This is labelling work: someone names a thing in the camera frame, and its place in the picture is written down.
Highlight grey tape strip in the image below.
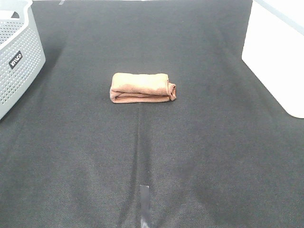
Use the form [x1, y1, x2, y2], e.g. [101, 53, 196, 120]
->
[140, 185, 151, 228]

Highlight white plastic crate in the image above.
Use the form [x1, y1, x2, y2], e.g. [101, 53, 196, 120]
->
[241, 0, 304, 119]

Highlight brown towel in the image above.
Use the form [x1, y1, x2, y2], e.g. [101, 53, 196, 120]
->
[110, 73, 176, 104]

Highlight grey perforated laundry basket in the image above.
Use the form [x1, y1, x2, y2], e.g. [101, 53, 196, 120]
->
[0, 0, 46, 117]

